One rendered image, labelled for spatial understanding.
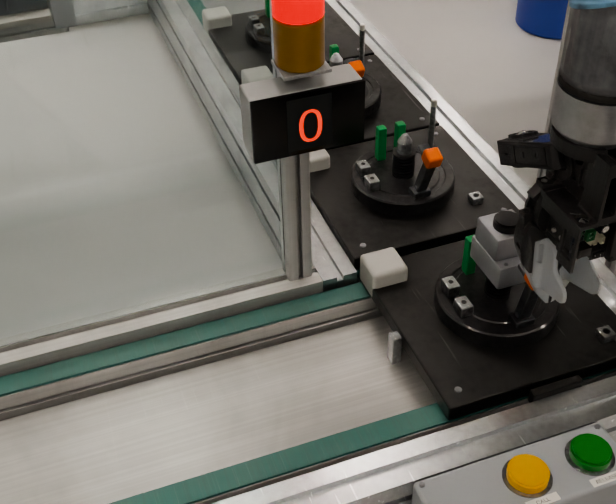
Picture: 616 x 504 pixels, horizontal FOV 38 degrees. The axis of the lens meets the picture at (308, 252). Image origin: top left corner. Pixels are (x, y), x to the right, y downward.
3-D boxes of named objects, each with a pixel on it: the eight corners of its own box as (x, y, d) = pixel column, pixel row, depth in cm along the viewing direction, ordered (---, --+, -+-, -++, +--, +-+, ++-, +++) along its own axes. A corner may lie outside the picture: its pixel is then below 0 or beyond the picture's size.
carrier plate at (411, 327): (643, 360, 98) (647, 346, 96) (448, 421, 92) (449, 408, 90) (529, 234, 115) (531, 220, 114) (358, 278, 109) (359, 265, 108)
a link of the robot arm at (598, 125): (539, 71, 75) (621, 54, 77) (531, 118, 78) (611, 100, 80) (591, 114, 69) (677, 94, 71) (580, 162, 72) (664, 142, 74)
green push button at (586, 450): (617, 470, 86) (621, 458, 85) (582, 483, 85) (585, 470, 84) (593, 440, 89) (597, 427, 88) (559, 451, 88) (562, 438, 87)
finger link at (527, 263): (516, 277, 86) (529, 204, 80) (508, 267, 87) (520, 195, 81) (558, 265, 87) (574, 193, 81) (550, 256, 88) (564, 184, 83)
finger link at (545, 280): (546, 338, 86) (561, 266, 80) (514, 300, 90) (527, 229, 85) (573, 330, 87) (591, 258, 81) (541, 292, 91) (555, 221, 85)
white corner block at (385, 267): (407, 292, 107) (409, 267, 104) (373, 302, 106) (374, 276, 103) (391, 269, 110) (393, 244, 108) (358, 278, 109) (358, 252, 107)
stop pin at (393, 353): (401, 362, 101) (402, 338, 99) (391, 365, 101) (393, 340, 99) (396, 354, 102) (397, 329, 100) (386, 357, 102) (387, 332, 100)
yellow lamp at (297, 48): (332, 68, 86) (332, 21, 83) (283, 77, 85) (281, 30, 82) (314, 46, 90) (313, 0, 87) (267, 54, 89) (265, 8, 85)
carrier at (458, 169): (523, 227, 116) (537, 147, 108) (353, 271, 110) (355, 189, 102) (440, 135, 134) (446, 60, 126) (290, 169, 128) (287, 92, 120)
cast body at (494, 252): (532, 281, 97) (542, 231, 92) (497, 291, 96) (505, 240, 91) (494, 236, 103) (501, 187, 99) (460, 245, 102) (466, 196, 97)
